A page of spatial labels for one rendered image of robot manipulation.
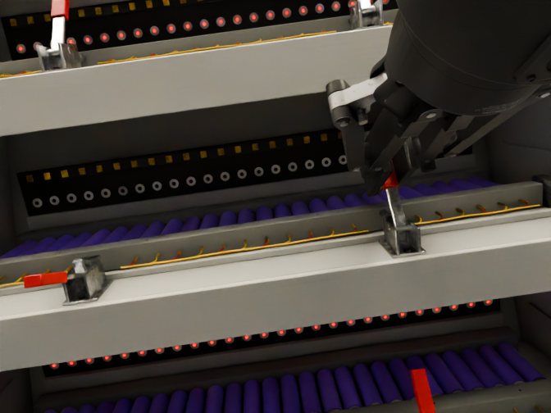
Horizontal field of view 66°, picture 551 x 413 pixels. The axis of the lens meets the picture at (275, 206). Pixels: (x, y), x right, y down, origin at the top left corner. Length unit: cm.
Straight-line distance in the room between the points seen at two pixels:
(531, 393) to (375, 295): 19
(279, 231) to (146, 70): 18
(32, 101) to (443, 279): 36
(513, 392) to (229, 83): 38
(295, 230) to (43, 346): 23
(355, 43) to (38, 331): 34
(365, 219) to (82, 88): 27
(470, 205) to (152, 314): 31
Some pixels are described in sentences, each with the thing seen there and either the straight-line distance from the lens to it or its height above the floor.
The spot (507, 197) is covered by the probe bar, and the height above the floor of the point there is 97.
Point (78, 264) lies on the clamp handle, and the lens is 38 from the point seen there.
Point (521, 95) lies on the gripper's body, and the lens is 22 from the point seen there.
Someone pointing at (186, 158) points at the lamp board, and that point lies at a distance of 51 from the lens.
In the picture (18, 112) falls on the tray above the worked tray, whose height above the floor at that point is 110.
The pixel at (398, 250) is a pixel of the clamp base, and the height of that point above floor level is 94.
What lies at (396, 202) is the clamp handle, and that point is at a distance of 37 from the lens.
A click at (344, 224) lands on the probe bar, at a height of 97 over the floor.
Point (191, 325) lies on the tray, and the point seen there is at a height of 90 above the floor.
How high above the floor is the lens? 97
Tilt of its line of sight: 4 degrees up
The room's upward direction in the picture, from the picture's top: 8 degrees counter-clockwise
